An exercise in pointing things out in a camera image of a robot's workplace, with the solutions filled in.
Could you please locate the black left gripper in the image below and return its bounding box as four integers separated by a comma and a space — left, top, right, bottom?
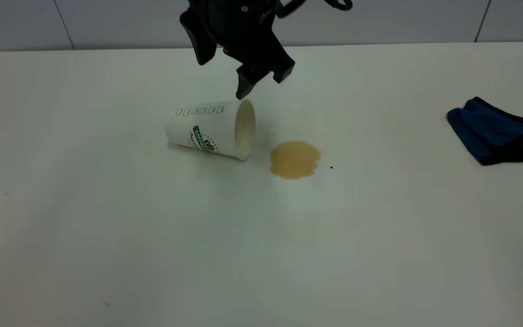
179, 0, 285, 100

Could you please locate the white paper coffee cup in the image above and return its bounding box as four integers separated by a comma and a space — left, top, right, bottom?
164, 99, 257, 161

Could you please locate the tan coffee spill puddle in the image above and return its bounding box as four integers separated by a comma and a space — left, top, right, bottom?
270, 140, 322, 180

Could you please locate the blue cloth with black trim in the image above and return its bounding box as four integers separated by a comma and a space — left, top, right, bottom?
446, 97, 523, 166

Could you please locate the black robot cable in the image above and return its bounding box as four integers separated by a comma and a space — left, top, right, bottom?
276, 0, 353, 19

